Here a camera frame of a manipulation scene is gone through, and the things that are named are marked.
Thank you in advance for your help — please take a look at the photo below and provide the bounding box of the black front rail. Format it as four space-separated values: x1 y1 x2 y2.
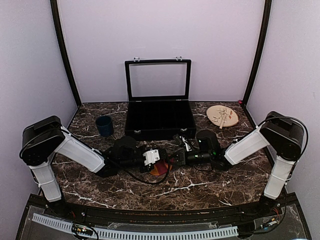
45 202 277 225

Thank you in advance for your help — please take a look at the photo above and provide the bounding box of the dark blue cup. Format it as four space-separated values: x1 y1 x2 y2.
95 115 114 137

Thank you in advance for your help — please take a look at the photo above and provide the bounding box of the left black frame post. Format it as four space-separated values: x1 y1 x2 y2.
50 0 82 108

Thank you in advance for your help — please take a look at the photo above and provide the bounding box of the right black frame post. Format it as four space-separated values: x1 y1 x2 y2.
242 0 273 108

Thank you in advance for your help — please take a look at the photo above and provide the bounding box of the white slotted cable duct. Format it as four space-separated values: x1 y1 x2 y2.
31 213 239 240

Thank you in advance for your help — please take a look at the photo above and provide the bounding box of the black storage box with lid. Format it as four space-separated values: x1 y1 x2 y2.
124 57 197 141

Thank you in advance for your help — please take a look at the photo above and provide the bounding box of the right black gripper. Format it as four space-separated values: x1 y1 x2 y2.
165 148 213 168

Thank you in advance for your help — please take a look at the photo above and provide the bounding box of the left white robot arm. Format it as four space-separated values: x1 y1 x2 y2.
19 115 170 218

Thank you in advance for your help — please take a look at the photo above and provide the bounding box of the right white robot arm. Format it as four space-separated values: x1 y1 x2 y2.
173 111 309 217

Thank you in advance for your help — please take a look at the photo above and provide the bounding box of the maroon orange purple sock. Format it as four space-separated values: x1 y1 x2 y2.
149 161 173 177

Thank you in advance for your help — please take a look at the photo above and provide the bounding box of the black frame post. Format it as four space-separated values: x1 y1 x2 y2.
242 0 273 108
50 0 82 108

